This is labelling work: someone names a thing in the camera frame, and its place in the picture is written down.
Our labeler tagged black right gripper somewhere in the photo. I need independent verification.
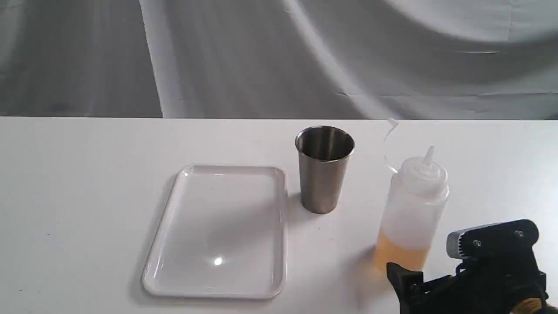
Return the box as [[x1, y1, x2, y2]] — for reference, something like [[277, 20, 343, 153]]
[[386, 219, 549, 314]]

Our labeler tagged clear squeeze bottle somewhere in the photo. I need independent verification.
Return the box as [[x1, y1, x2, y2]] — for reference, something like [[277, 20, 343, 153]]
[[373, 146, 449, 273]]

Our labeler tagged stainless steel cup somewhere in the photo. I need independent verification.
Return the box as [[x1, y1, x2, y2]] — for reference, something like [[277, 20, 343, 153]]
[[295, 125, 355, 214]]

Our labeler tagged white plastic tray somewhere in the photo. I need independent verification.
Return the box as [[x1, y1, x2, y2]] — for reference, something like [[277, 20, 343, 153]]
[[142, 164, 288, 300]]

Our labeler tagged grey backdrop cloth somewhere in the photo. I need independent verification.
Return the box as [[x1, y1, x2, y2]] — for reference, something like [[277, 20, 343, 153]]
[[0, 0, 557, 119]]

